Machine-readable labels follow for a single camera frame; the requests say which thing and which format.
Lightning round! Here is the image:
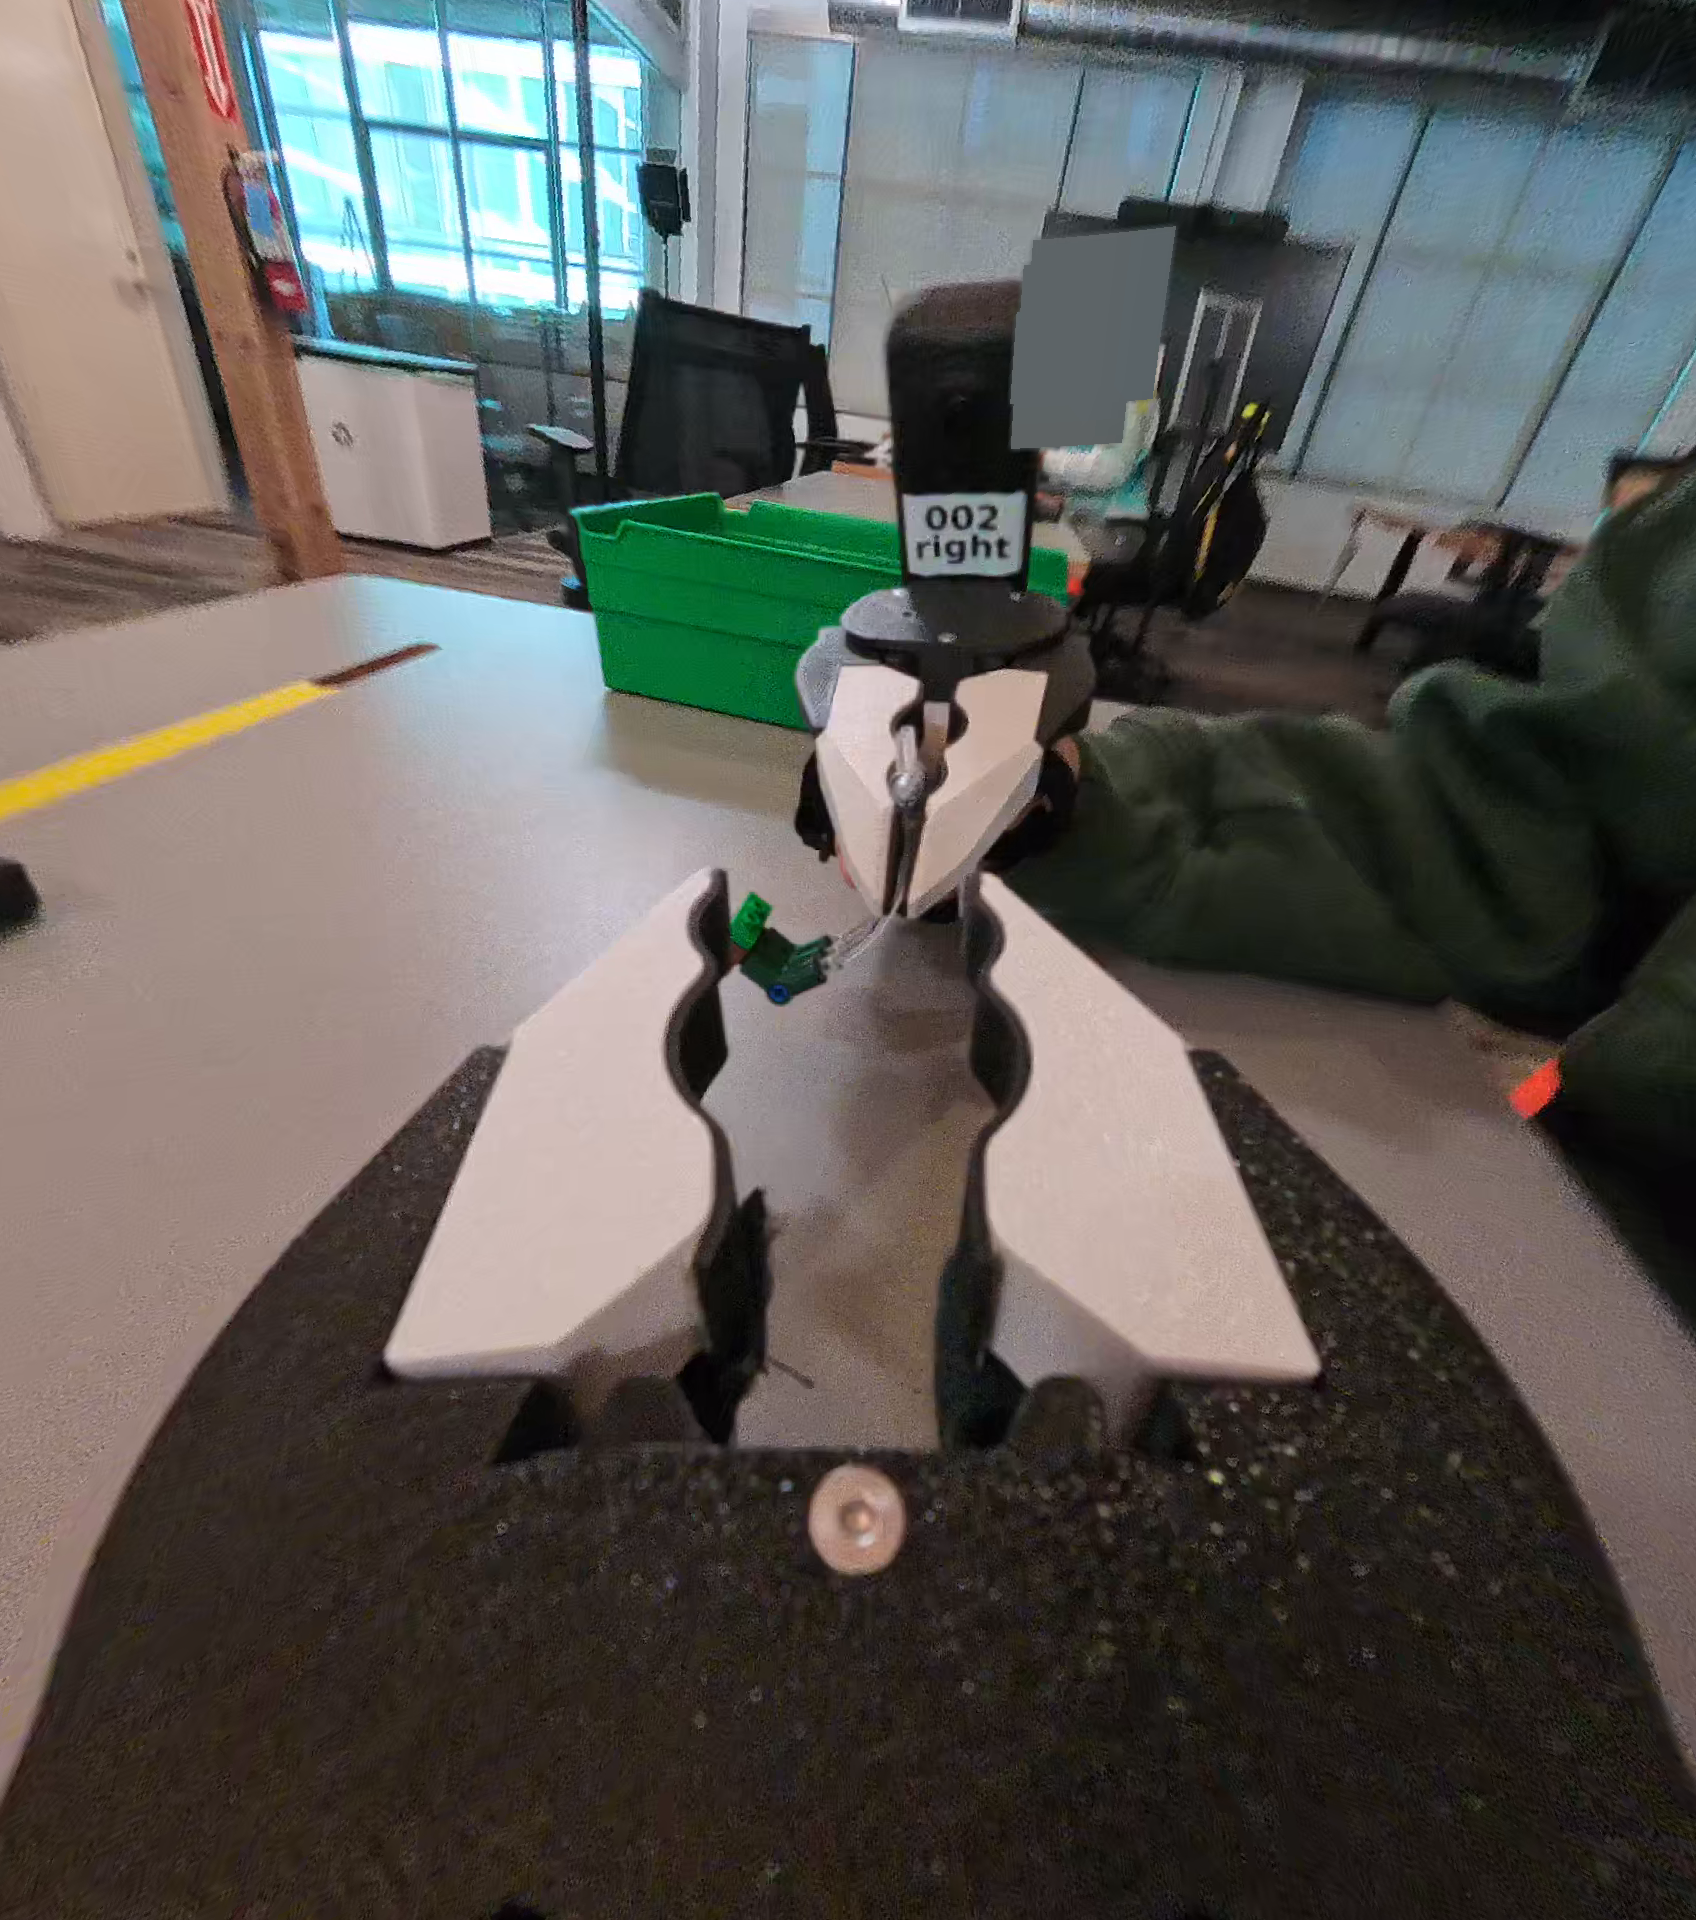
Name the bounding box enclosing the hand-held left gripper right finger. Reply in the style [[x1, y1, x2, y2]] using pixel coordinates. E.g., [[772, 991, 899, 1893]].
[[933, 872, 1322, 1428]]

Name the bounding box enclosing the black pole stand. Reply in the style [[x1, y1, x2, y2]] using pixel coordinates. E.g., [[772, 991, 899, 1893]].
[[569, 0, 613, 498]]

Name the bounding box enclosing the green lego piece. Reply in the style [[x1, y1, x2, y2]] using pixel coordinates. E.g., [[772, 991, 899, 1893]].
[[723, 892, 838, 1011]]

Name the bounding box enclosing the black bag with yellow straps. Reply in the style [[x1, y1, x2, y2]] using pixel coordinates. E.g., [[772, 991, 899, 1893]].
[[1079, 403, 1274, 700]]

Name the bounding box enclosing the wooden post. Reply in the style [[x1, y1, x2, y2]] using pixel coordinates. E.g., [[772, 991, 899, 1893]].
[[123, 0, 348, 584]]

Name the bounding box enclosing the yellow tape strip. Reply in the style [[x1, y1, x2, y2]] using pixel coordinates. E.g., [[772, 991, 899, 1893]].
[[0, 643, 442, 839]]

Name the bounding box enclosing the white door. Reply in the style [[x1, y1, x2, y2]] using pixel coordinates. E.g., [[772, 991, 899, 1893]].
[[0, 0, 232, 547]]

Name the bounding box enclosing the large grid window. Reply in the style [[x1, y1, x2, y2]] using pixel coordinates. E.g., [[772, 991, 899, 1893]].
[[243, 0, 688, 331]]

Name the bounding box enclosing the person's right forearm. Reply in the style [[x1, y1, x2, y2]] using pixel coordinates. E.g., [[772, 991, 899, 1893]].
[[1004, 412, 1696, 1038]]

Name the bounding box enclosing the red fire extinguisher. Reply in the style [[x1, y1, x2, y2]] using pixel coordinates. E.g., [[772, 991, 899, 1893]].
[[223, 147, 314, 320]]

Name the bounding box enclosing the dark partition panel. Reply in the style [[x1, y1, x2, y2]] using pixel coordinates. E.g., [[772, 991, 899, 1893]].
[[1039, 198, 1358, 461]]

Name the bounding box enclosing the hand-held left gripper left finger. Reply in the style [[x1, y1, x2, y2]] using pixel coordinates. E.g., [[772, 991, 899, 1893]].
[[381, 867, 772, 1390]]

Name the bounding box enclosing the slim grey lego piece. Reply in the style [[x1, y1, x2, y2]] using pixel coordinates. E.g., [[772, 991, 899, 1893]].
[[819, 702, 948, 971]]

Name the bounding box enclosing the black office chair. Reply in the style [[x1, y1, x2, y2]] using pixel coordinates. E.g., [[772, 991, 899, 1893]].
[[529, 288, 842, 602]]

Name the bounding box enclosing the green plastic bin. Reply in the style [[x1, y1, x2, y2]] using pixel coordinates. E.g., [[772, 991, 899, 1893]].
[[569, 492, 1075, 733]]

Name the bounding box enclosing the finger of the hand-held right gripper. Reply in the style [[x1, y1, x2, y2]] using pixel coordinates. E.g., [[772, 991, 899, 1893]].
[[811, 666, 927, 912], [906, 669, 1054, 923]]

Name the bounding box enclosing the small wooden table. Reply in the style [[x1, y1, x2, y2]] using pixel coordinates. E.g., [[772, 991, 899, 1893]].
[[1350, 507, 1592, 650]]

